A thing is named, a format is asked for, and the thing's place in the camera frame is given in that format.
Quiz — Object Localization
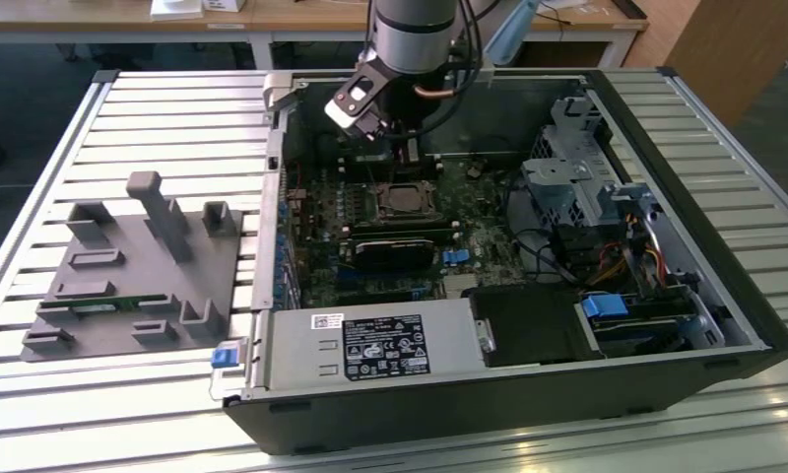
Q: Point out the silver square CPU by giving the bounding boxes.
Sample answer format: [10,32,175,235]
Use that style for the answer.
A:
[389,186,427,212]

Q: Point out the metal socket cover frame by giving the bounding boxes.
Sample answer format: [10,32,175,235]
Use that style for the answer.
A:
[375,180,441,223]

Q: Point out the CPU socket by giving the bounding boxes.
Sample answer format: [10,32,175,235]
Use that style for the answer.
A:
[373,178,443,224]

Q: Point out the black RAM slot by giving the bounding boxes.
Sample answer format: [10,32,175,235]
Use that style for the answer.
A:
[348,222,459,234]
[348,230,461,242]

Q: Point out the pale blue teach pendant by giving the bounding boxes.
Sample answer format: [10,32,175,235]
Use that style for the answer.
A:
[482,0,541,68]

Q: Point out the perforated metal disk bay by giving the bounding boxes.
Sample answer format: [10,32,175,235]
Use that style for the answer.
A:
[519,96,665,233]

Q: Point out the green motherboard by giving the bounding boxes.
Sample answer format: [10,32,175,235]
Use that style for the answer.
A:
[279,152,534,309]

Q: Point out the black graphics card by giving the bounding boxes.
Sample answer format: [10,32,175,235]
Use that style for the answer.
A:
[348,237,437,273]

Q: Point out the white paper sheets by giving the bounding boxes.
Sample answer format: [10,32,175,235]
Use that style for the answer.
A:
[542,0,623,19]

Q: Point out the silver finned heatsink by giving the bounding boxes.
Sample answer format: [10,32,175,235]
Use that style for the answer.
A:
[443,274,481,297]

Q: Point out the black plastic shroud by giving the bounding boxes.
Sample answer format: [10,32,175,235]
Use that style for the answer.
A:
[465,284,610,370]

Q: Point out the blue plastic latch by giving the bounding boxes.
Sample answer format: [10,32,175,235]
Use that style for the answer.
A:
[581,293,631,321]

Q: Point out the silver power supply unit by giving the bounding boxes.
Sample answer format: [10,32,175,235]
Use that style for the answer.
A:
[262,301,491,393]

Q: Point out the wooden desk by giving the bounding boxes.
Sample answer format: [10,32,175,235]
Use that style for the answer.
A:
[0,0,653,70]

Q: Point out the wooden cabinet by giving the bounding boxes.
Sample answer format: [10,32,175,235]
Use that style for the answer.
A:
[621,0,788,129]

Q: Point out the grey parts rack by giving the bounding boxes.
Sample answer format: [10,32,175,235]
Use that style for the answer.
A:
[20,169,248,364]

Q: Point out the black drive carrier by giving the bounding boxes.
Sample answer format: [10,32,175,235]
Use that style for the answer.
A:
[590,303,705,356]

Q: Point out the green RAM stick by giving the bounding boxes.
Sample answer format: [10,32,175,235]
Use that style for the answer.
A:
[70,294,172,312]

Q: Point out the black open PC case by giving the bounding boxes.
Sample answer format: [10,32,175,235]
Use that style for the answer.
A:
[207,66,788,457]

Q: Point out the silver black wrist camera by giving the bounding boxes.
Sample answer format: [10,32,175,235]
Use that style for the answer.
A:
[322,61,395,143]

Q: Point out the thick black wire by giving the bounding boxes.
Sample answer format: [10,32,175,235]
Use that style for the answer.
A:
[506,227,583,290]

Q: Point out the coloured power wire bundle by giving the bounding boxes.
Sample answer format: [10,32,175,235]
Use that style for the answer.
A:
[590,211,671,290]

